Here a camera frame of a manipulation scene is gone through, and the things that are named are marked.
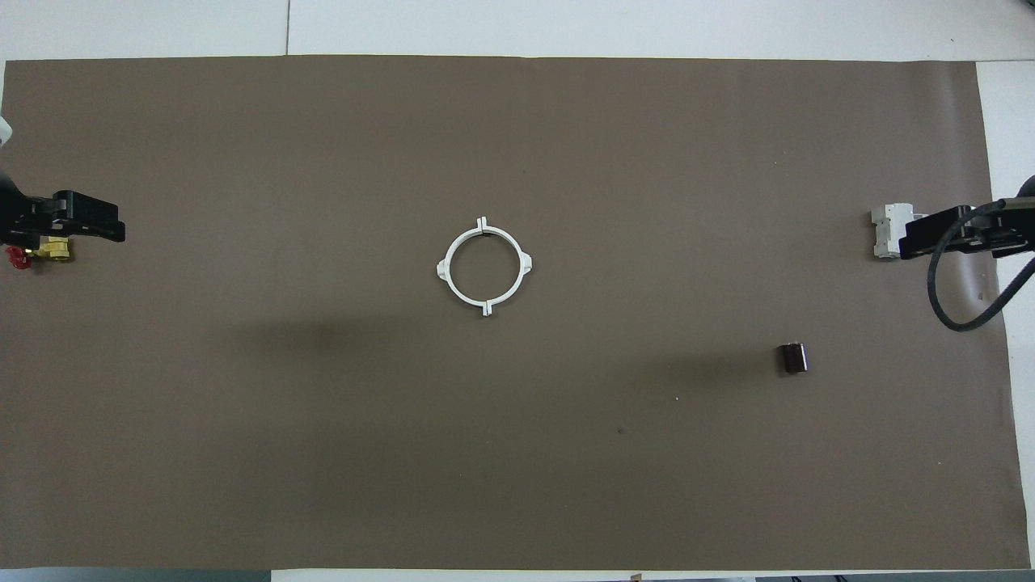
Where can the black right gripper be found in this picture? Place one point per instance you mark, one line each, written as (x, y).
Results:
(1007, 230)

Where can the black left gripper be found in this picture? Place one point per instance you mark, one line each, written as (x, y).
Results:
(28, 220)

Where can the white half pipe clamp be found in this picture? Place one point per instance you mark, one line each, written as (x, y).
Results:
(517, 279)
(447, 267)

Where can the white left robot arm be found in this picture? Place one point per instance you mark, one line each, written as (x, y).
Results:
(6, 184)

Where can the grey circuit breaker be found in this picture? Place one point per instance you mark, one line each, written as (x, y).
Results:
(888, 230)

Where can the dark brown small cylinder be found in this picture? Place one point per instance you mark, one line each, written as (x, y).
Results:
(793, 359)

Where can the brown table mat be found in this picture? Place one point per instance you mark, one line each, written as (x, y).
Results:
(517, 444)

